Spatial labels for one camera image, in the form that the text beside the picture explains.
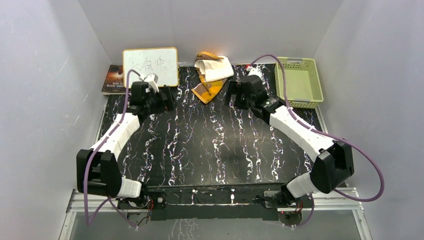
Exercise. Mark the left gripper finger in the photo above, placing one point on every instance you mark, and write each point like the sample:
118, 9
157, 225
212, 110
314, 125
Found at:
162, 106
168, 95

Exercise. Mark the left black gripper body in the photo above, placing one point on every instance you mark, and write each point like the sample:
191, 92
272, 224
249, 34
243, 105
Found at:
151, 103

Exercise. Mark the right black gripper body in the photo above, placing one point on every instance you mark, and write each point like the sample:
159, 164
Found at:
242, 101

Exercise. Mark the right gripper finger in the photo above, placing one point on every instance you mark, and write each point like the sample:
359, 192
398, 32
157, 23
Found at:
228, 97
234, 87

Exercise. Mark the white towel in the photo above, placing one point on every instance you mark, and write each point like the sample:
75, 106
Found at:
214, 69

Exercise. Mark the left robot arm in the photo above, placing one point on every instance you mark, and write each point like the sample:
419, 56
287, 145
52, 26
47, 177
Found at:
97, 169

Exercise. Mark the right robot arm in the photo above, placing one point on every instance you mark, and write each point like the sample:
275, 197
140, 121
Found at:
332, 159

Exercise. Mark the yellow brown towel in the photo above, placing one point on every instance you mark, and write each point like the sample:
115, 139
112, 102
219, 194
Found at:
206, 91

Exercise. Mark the dark book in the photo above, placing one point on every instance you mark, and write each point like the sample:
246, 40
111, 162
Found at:
114, 81

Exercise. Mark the green plastic basket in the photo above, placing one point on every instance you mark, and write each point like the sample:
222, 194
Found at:
300, 80

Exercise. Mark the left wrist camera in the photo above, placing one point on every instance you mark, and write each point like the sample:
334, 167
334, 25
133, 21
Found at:
151, 80

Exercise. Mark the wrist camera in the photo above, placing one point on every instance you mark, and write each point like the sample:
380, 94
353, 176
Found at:
254, 71
151, 80

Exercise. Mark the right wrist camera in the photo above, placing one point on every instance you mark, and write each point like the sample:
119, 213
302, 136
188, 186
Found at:
254, 71

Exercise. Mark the whiteboard with yellow frame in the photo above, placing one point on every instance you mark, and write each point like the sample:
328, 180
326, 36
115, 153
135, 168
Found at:
160, 61

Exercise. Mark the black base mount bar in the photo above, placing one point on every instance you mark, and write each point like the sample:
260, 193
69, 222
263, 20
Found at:
217, 201

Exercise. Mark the aluminium rail frame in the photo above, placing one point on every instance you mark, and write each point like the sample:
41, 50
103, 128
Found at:
332, 217

